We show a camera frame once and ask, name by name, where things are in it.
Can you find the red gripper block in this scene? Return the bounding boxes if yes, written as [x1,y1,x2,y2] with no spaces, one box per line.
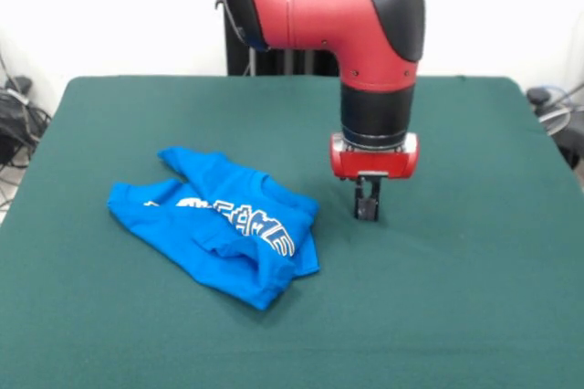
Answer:
[329,131,420,222]

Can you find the blue laundry item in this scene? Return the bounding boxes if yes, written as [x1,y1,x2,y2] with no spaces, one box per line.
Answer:
[107,145,321,311]

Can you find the dark green table cloth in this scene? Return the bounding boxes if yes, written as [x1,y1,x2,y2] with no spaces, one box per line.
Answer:
[0,76,584,389]

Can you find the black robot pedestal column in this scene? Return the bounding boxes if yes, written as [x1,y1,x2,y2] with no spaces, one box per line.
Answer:
[214,0,396,78]

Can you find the grey and blue cables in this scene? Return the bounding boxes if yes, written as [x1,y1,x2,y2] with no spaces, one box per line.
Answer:
[531,82,584,111]

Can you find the black floor cable tangle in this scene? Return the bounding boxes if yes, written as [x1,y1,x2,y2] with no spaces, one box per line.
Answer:
[0,48,55,215]

